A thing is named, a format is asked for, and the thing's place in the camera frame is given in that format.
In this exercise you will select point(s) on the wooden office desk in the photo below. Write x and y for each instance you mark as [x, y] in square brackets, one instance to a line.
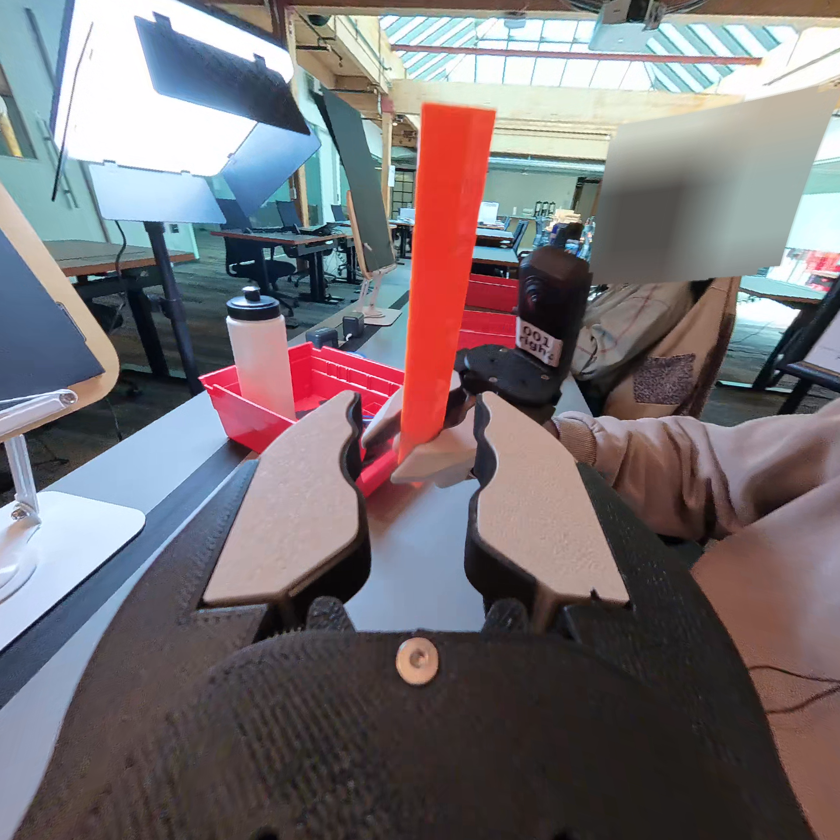
[275, 237]
[98, 256]

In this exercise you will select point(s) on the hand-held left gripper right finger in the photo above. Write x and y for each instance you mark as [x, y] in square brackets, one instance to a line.
[544, 518]

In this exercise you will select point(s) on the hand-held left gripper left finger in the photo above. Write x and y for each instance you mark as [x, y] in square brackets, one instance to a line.
[295, 518]

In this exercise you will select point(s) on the white water bottle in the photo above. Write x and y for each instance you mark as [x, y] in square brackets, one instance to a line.
[262, 367]

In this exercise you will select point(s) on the person's right forearm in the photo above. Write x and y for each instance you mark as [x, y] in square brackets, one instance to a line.
[689, 472]

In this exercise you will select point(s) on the black board with wooden edge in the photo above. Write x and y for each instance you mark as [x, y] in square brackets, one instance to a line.
[358, 184]
[39, 328]

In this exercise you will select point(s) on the black office chair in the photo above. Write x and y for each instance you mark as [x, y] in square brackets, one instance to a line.
[253, 262]

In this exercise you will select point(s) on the black framed white sign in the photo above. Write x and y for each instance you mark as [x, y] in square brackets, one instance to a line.
[814, 367]

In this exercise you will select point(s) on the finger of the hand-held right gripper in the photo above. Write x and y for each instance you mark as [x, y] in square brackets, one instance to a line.
[446, 459]
[387, 423]

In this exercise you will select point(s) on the studio softbox light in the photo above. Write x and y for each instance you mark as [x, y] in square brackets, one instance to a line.
[131, 98]

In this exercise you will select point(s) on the orange plastic bar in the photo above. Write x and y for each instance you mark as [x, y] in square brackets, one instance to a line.
[446, 262]

